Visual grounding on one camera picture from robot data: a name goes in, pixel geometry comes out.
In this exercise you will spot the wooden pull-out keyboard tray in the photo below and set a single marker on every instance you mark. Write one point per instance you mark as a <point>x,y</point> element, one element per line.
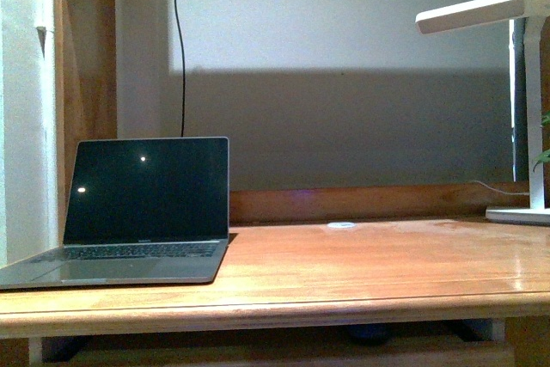
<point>428,343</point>

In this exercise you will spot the white round desk grommet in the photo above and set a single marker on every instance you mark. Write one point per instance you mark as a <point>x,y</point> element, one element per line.
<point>341,225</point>

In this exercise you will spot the grey open laptop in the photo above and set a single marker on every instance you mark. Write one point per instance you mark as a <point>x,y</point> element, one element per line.
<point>141,211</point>

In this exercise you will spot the green plant leaves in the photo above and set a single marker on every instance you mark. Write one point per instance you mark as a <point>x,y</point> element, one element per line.
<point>543,157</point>

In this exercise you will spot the grey vertical pipe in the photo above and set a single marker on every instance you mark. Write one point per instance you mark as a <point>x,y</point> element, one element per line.
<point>518,101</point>

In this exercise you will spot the white desk lamp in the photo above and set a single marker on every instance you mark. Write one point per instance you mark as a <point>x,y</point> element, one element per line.
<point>535,14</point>

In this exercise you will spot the wooden hutch shelf frame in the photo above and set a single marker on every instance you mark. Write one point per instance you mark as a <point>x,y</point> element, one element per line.
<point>86,62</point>

